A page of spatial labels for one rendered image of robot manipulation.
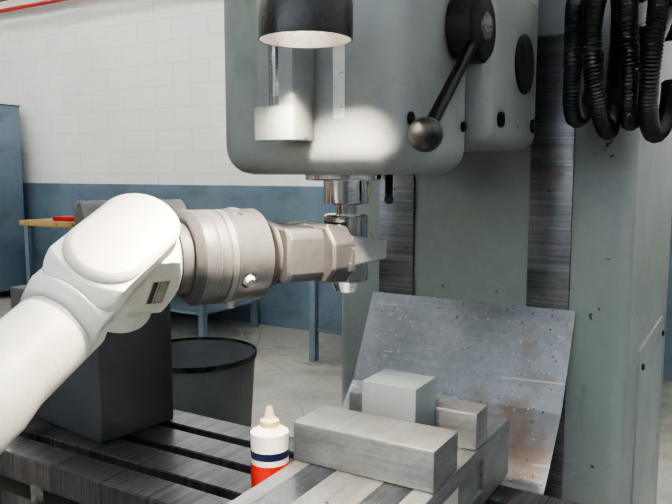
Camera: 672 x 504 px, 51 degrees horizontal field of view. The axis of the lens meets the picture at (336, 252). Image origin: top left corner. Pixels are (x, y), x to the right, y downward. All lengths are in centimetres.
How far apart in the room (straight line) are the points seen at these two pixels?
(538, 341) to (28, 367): 72
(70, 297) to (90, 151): 698
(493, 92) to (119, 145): 653
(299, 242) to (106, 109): 673
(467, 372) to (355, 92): 54
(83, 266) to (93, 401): 46
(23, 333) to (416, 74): 39
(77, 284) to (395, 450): 31
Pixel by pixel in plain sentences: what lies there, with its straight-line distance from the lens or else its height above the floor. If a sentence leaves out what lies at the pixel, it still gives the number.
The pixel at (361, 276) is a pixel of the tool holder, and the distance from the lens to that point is 73.
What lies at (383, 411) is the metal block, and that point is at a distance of 73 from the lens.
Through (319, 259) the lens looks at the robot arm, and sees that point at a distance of 67.
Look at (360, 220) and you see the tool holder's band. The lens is 72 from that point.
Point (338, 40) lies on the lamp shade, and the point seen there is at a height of 142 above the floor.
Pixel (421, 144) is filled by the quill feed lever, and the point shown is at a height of 134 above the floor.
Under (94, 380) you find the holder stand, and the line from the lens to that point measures 98.
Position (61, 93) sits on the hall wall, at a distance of 787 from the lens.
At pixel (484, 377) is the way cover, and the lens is 105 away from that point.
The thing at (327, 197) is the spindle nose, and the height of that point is 129.
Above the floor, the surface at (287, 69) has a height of 140.
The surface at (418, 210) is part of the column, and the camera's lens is 111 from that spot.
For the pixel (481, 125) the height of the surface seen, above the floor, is 136.
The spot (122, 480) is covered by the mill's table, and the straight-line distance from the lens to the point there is 89.
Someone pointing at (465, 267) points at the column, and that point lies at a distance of 109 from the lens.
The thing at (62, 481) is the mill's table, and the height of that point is 94.
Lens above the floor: 131
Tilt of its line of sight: 6 degrees down
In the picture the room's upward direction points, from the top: straight up
